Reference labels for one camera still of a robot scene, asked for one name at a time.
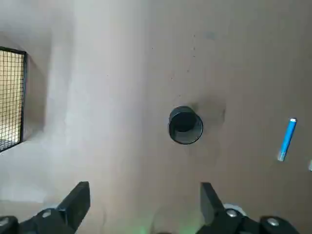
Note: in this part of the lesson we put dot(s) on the blue marker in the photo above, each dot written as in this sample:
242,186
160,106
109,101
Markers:
287,139

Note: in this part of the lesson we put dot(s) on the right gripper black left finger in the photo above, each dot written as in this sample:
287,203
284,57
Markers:
73,207

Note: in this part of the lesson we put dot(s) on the black mesh pen holder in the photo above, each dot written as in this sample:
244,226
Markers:
192,139

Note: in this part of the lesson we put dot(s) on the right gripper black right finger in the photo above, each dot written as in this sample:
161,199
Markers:
212,209

